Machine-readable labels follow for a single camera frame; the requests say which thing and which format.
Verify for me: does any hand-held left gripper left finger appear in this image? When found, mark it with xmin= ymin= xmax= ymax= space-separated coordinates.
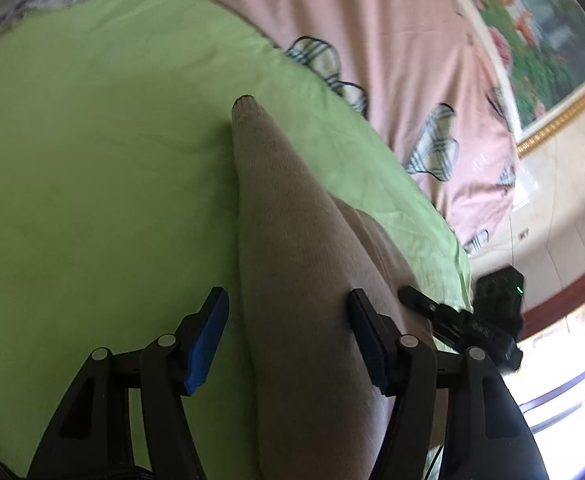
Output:
xmin=27 ymin=287 xmax=231 ymax=480

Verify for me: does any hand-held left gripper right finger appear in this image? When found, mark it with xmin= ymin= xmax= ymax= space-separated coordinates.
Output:
xmin=347 ymin=288 xmax=549 ymax=480

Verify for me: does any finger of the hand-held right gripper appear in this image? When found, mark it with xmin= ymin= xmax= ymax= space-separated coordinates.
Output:
xmin=398 ymin=285 xmax=474 ymax=347

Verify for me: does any beige knit sweater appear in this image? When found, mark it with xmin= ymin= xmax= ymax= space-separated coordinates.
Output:
xmin=231 ymin=95 xmax=454 ymax=480

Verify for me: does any green bed sheet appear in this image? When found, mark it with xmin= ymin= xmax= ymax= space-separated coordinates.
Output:
xmin=0 ymin=0 xmax=474 ymax=480

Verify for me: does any pink quilt with plaid hearts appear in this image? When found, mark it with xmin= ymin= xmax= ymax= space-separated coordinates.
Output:
xmin=182 ymin=0 xmax=521 ymax=262

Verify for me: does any framed landscape picture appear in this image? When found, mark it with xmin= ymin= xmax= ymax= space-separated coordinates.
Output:
xmin=442 ymin=0 xmax=585 ymax=158

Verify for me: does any wooden window frame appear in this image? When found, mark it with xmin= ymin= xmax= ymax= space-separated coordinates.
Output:
xmin=516 ymin=260 xmax=585 ymax=436

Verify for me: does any black cable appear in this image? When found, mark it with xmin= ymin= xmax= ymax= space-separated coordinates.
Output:
xmin=422 ymin=440 xmax=446 ymax=480

